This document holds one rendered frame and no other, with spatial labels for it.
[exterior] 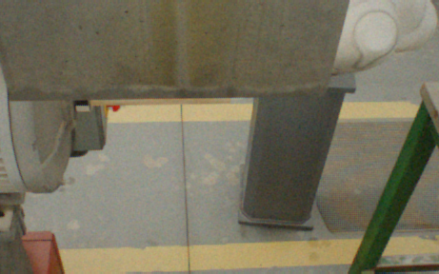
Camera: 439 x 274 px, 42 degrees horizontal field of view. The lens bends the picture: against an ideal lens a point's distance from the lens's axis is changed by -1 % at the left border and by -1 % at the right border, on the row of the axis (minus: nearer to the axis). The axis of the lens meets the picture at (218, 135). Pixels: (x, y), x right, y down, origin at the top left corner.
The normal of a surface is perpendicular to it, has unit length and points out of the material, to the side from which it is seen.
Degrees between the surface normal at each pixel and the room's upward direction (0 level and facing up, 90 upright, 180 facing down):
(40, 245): 0
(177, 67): 90
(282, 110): 90
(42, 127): 78
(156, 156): 0
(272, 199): 90
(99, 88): 90
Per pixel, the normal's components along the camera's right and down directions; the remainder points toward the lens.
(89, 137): 0.07, 0.73
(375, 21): 0.09, 0.28
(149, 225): 0.06, -0.68
